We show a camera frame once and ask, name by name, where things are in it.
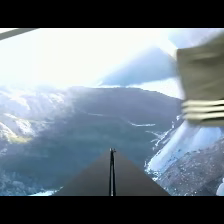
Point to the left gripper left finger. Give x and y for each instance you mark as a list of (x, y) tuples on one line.
[(90, 180)]

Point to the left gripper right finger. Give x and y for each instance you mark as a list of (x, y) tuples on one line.
[(136, 181)]

